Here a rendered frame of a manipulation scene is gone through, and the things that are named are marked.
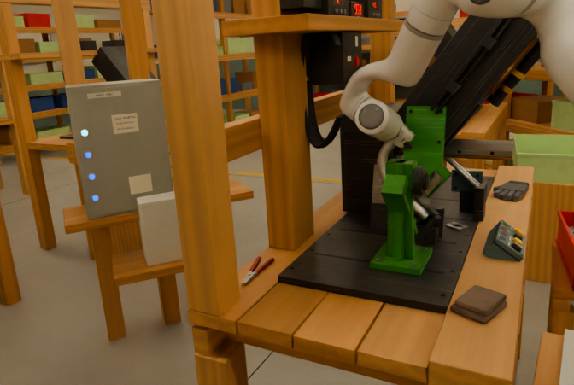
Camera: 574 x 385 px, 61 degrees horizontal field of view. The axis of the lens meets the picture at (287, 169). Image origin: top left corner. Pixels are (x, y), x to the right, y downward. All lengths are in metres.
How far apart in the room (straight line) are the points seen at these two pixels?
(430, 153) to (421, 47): 0.47
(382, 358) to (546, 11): 0.69
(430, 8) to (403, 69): 0.14
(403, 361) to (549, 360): 0.29
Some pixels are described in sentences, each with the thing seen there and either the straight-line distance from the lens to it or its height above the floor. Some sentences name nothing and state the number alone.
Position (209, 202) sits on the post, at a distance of 1.05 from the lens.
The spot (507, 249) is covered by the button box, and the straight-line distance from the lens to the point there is 1.37.
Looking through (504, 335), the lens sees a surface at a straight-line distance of 1.07.
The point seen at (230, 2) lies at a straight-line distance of 7.63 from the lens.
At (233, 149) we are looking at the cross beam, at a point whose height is 1.21.
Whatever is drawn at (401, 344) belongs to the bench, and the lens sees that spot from 1.04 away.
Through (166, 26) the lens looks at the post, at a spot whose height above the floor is 1.52.
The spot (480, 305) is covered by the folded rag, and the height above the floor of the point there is 0.93.
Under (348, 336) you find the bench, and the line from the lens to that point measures 1.06.
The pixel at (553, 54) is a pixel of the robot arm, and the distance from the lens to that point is 0.90.
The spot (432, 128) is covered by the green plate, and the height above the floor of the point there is 1.21.
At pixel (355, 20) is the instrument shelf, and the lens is 1.50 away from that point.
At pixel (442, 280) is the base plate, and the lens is 1.25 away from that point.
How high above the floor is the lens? 1.46
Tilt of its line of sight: 14 degrees down
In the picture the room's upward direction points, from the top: 4 degrees counter-clockwise
